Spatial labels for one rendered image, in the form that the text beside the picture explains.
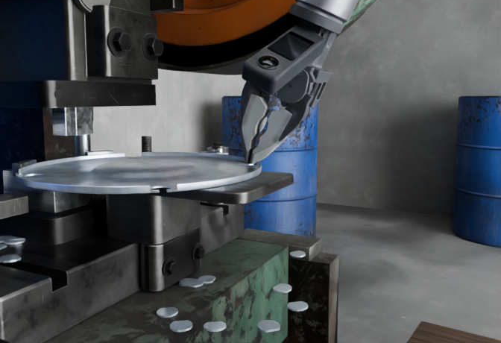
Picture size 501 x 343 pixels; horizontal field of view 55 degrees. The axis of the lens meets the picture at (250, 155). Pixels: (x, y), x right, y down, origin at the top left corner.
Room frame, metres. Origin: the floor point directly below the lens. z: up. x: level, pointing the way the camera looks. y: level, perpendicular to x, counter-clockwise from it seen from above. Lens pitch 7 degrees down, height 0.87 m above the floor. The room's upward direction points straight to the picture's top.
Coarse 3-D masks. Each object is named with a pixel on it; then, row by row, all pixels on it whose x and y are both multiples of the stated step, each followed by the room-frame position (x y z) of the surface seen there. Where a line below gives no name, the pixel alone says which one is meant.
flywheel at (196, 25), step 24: (192, 0) 0.99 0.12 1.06; (216, 0) 0.97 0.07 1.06; (240, 0) 0.95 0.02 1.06; (264, 0) 0.88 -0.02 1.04; (288, 0) 0.86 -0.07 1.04; (168, 24) 0.98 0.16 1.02; (192, 24) 0.95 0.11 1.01; (216, 24) 0.93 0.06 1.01; (240, 24) 0.91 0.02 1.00; (264, 24) 0.88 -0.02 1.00; (288, 24) 0.92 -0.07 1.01; (216, 48) 0.99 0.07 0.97; (240, 48) 1.01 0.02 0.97
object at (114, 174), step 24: (24, 168) 0.57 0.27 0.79; (48, 168) 0.61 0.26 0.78; (72, 168) 0.61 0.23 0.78; (96, 168) 0.57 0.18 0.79; (120, 168) 0.57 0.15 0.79; (144, 168) 0.57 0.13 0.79; (168, 168) 0.57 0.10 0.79; (192, 168) 0.58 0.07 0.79; (216, 168) 0.61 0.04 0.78; (240, 168) 0.61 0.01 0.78; (72, 192) 0.46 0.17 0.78; (96, 192) 0.45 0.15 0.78; (120, 192) 0.45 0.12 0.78; (144, 192) 0.45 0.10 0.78
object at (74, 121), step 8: (56, 112) 0.63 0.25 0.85; (64, 112) 0.62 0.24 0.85; (72, 112) 0.63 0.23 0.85; (80, 112) 0.63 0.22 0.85; (88, 112) 0.65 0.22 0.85; (56, 120) 0.63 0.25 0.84; (64, 120) 0.62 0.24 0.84; (72, 120) 0.63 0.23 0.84; (80, 120) 0.63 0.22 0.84; (88, 120) 0.64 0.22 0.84; (56, 128) 0.63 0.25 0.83; (64, 128) 0.62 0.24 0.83; (72, 128) 0.63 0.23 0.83; (80, 128) 0.63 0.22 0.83; (88, 128) 0.64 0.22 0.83
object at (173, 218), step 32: (160, 192) 0.50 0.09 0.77; (192, 192) 0.48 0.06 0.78; (224, 192) 0.46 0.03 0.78; (256, 192) 0.48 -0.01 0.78; (128, 224) 0.54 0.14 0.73; (160, 224) 0.53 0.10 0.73; (192, 224) 0.59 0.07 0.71; (160, 256) 0.53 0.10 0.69; (192, 256) 0.58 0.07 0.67; (160, 288) 0.53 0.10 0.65
